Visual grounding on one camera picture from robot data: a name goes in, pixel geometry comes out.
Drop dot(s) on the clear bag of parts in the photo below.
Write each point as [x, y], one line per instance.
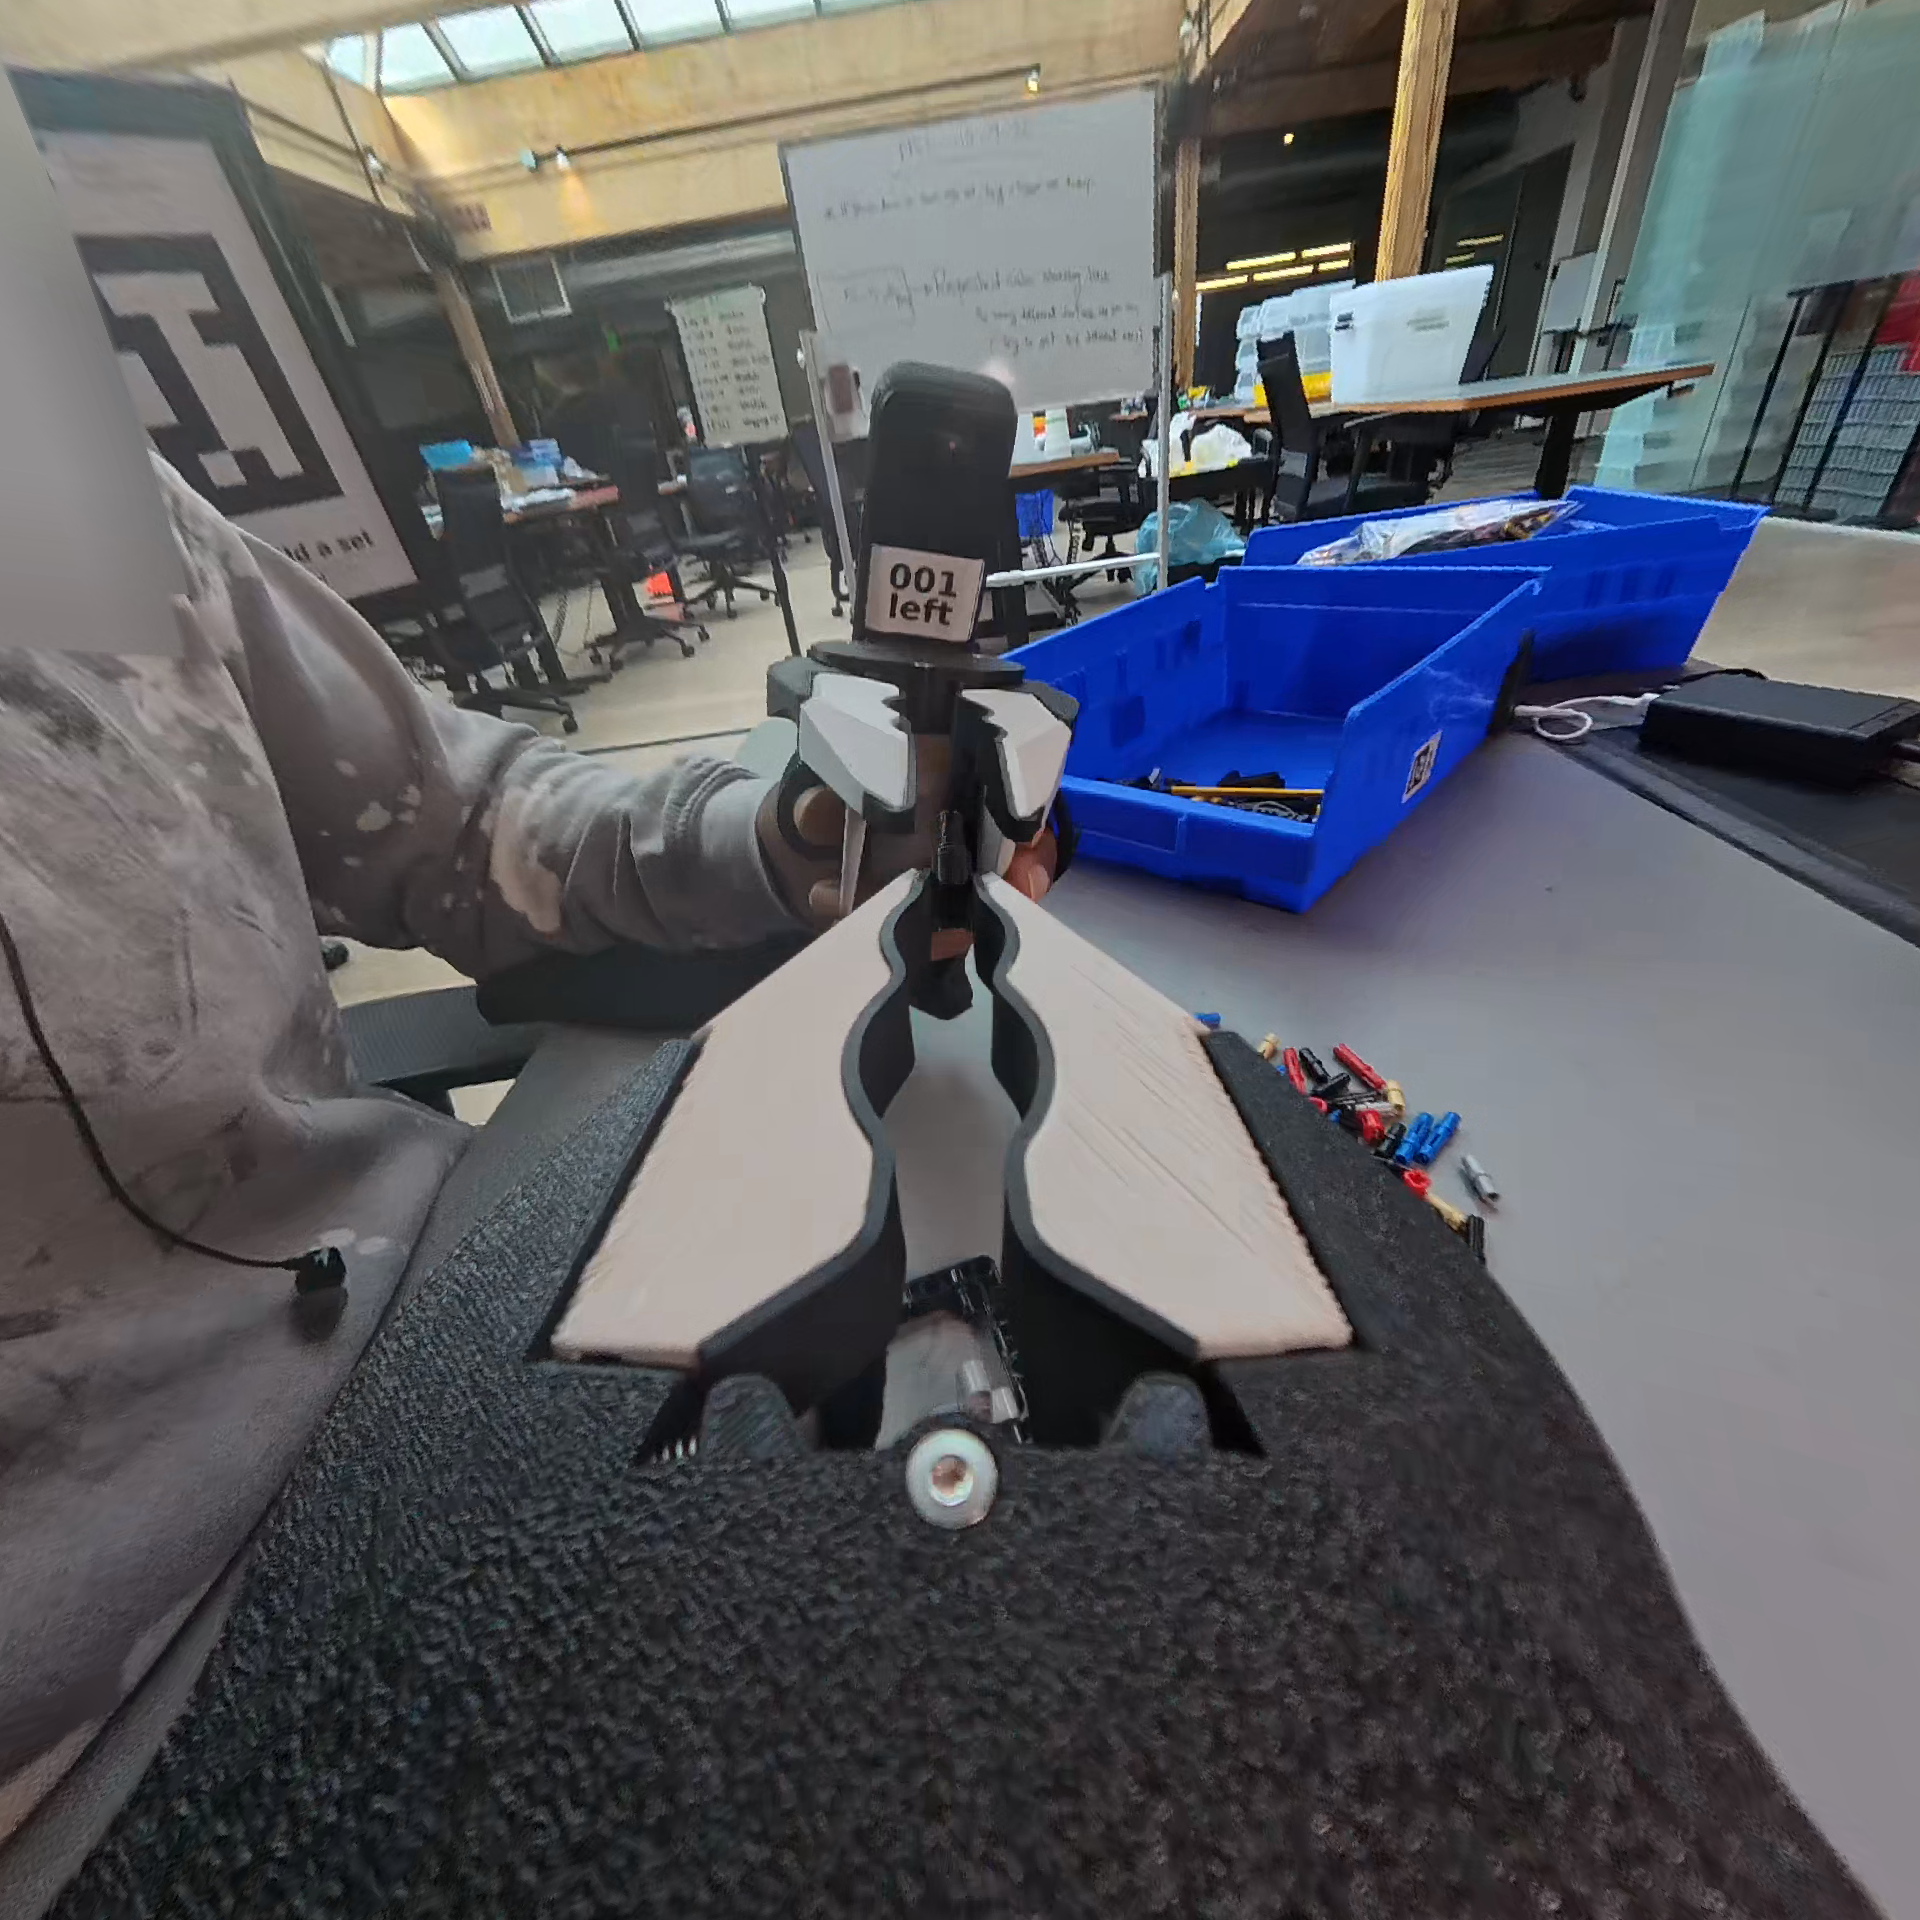
[1441, 529]

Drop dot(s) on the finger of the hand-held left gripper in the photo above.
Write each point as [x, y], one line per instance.
[856, 744]
[1031, 765]

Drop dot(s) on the person's left hand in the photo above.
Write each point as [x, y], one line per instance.
[818, 818]

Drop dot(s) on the person's torso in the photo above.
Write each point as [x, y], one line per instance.
[148, 975]

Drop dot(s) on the white marker sign board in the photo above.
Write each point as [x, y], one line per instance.
[253, 375]

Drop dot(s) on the rack of red storage bins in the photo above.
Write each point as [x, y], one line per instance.
[1861, 406]

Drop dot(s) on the wooden top table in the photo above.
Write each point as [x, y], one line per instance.
[1500, 394]

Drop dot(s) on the blue plastic bin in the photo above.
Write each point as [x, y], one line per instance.
[1635, 586]
[1320, 674]

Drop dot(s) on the pile of small connector pins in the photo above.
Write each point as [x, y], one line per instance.
[1380, 1119]

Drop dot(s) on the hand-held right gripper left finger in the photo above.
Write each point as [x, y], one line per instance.
[735, 1185]

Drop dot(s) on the teal plastic bag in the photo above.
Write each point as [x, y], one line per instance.
[1194, 537]

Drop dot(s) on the black office chair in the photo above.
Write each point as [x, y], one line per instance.
[728, 518]
[487, 586]
[644, 541]

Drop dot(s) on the black chair armrest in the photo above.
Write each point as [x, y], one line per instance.
[644, 983]

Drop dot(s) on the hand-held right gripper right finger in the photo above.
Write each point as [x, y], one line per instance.
[1170, 1185]

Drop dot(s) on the black power adapter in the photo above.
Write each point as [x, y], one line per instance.
[1770, 728]

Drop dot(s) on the heap of building parts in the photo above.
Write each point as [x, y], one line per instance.
[1213, 791]

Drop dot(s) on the grey desk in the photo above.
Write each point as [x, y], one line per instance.
[1575, 1050]

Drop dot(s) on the black connector pin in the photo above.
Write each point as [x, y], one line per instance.
[948, 849]

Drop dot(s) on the person's left forearm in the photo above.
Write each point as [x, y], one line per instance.
[570, 839]

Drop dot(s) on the black building frame assembly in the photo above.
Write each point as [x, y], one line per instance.
[960, 1306]

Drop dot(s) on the whiteboard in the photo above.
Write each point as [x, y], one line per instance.
[975, 225]

